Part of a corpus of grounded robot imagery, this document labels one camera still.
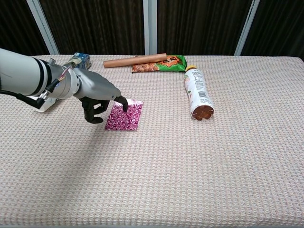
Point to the grey black left robot hand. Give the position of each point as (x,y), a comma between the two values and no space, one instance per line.
(97,85)

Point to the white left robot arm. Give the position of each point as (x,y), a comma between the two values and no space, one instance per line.
(21,73)

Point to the white paper cup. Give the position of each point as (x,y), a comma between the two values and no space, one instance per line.
(45,107)

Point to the blue cookie box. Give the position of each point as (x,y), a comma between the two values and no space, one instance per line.
(83,60)

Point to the brown cardboard tube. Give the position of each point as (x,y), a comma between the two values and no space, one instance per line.
(123,62)

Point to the dark brown curtain panel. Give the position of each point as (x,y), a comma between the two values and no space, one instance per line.
(280,26)
(95,23)
(14,21)
(199,23)

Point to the green orange snack bag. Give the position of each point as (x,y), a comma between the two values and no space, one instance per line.
(171,65)

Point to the white label drink bottle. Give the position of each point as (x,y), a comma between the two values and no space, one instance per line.
(199,95)

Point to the pink checkered tablecloth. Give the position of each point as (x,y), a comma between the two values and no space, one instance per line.
(166,166)

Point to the grey partition frame post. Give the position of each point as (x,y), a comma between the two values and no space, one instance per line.
(41,23)
(247,26)
(150,26)

